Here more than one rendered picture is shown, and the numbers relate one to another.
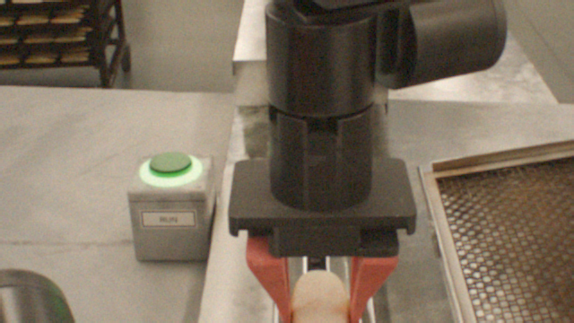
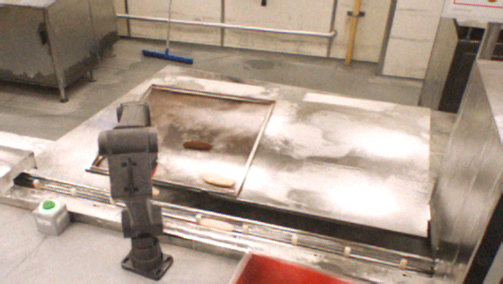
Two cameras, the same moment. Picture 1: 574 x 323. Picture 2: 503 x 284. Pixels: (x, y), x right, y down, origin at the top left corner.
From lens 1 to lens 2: 110 cm
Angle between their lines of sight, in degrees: 60
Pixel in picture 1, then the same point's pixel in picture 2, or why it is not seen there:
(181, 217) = (64, 214)
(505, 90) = (35, 146)
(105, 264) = (52, 243)
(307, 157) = not seen: hidden behind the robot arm
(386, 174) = not seen: hidden behind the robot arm
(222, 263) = (89, 211)
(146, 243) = (58, 228)
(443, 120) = (41, 163)
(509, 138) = (64, 155)
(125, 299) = (73, 240)
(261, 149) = (37, 194)
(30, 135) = not seen: outside the picture
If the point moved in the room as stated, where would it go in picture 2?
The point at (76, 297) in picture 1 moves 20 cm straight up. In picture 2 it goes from (64, 250) to (49, 192)
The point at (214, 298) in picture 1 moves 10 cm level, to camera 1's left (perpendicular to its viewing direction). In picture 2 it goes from (102, 215) to (84, 237)
